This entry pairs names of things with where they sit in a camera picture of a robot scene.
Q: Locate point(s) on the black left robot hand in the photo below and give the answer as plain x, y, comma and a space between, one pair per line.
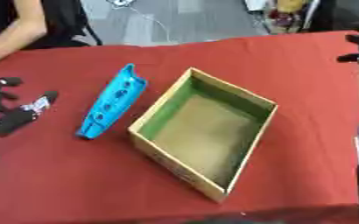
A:
14, 118

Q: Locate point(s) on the tan cardboard box green inside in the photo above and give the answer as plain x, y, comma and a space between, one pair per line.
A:
203, 131

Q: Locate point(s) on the colourful bag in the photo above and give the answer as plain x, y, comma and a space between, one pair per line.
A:
287, 14

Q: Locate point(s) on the person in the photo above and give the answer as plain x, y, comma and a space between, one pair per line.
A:
19, 23

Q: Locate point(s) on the blue toy boat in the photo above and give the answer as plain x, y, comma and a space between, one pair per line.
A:
112, 102

